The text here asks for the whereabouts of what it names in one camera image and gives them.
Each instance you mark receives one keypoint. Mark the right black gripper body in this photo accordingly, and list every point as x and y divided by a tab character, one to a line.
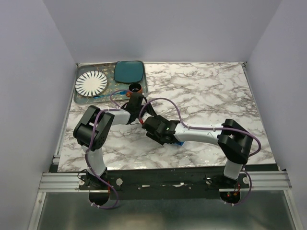
155	138

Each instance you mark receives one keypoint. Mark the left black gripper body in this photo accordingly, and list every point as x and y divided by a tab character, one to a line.
147	108

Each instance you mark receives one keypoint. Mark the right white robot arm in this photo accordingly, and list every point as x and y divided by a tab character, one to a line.
234	141

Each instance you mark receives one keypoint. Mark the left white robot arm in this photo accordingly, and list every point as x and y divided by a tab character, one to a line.
93	128

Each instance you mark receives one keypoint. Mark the orange brown mug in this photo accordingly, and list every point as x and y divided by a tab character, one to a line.
134	87

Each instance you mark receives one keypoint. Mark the blue plastic fork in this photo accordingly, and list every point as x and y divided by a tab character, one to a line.
120	92

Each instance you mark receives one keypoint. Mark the teal square plate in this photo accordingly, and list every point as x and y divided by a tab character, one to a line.
129	71

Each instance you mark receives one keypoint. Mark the green patterned tray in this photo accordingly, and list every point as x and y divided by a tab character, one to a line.
112	86

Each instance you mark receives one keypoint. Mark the white striped round plate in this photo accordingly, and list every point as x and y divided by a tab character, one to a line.
91	83

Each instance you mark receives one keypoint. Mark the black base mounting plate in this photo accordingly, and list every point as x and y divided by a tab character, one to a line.
161	184

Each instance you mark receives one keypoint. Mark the aluminium frame rail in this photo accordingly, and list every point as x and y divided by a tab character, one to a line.
59	183

